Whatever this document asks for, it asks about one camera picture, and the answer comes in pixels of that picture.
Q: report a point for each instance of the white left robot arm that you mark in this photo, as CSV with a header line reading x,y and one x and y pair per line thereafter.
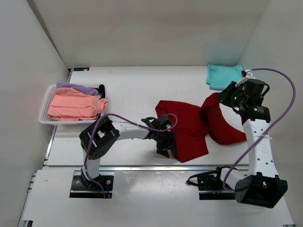
x,y
97,139

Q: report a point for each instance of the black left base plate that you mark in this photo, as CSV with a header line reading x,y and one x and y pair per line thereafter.
x,y
82,188

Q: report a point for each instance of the purple t-shirt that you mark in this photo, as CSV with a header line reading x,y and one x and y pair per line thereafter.
x,y
85,90

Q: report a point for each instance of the turquoise folded t-shirt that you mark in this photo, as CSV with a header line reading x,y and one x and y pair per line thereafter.
x,y
219,77

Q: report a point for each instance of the white plastic basket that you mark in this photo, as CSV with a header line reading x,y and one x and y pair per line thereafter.
x,y
45,119

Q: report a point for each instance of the red t-shirt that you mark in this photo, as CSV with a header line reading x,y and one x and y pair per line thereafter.
x,y
194,123

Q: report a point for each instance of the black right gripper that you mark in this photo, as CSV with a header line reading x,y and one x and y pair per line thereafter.
x,y
223,97

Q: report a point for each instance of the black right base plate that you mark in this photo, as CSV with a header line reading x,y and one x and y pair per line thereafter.
x,y
210,186

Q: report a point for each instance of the blue label sticker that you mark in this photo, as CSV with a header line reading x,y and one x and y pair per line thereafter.
x,y
81,69

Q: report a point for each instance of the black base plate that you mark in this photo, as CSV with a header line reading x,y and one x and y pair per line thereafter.
x,y
210,186
82,188

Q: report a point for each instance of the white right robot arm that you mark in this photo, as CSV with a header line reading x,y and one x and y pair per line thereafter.
x,y
262,185

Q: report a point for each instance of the pink t-shirt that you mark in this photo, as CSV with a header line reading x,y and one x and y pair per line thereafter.
x,y
69,104

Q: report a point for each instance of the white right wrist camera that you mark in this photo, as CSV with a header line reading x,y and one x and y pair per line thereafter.
x,y
246,74

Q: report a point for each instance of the aluminium table rail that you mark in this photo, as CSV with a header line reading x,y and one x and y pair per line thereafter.
x,y
146,168

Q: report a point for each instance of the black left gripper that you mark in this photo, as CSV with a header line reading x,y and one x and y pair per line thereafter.
x,y
169,143

